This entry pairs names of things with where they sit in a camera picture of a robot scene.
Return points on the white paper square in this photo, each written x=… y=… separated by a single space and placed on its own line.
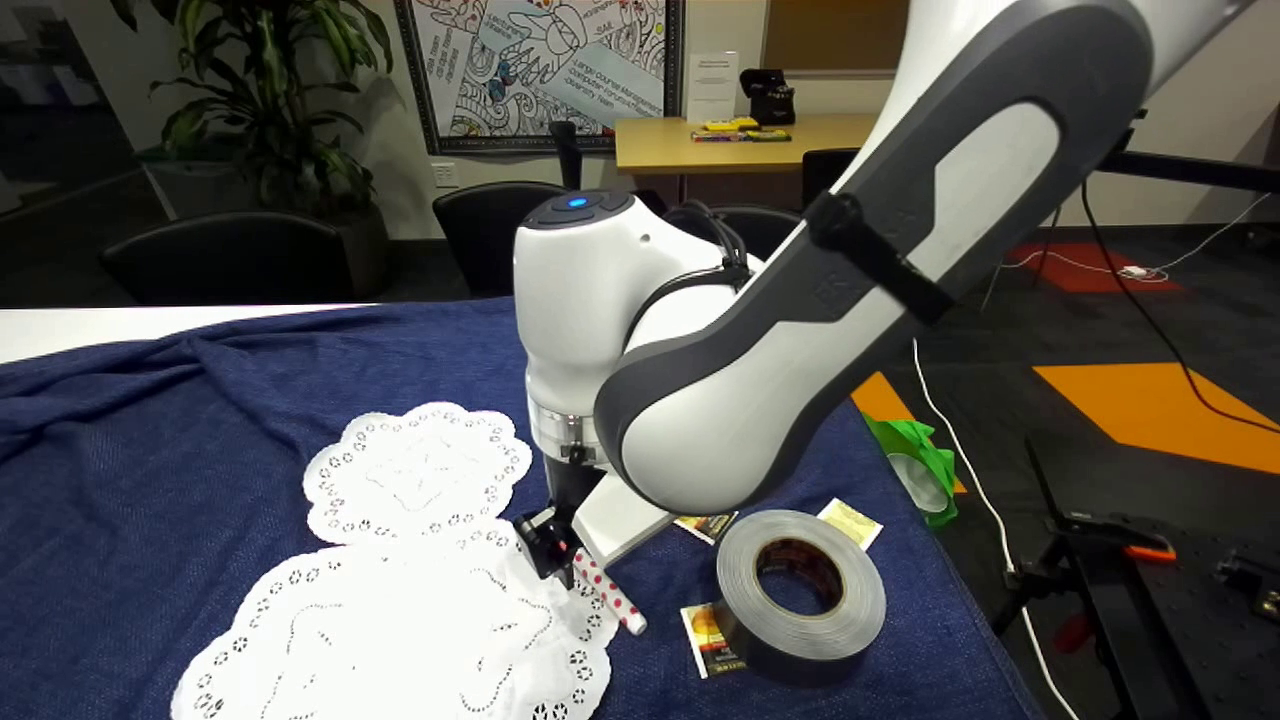
x=849 y=522

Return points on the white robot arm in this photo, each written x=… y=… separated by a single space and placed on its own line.
x=682 y=377

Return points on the wooden desk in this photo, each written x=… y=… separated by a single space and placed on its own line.
x=668 y=146

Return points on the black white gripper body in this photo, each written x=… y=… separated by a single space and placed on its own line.
x=599 y=508

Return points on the potted green plant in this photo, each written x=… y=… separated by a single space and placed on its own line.
x=264 y=87

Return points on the picture sachet near tape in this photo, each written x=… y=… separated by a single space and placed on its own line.
x=706 y=643

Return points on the black low chair left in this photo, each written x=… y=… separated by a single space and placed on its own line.
x=234 y=259

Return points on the framed whiteboard drawing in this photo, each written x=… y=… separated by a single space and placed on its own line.
x=495 y=77

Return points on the large white paper doily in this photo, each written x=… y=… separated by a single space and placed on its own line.
x=416 y=630

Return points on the black office chair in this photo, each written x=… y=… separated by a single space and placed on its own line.
x=482 y=231

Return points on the green plastic object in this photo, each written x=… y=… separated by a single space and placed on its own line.
x=923 y=467

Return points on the white red patterned marker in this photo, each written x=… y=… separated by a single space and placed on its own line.
x=604 y=588

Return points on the small white paper doily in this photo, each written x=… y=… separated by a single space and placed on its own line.
x=416 y=475

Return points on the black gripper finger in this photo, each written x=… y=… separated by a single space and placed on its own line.
x=551 y=541

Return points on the grey tape roll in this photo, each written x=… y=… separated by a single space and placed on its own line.
x=798 y=588

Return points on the blue denim tablecloth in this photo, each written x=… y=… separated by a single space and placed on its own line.
x=146 y=486

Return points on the orange handled clamp front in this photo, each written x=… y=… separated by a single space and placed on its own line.
x=1107 y=541

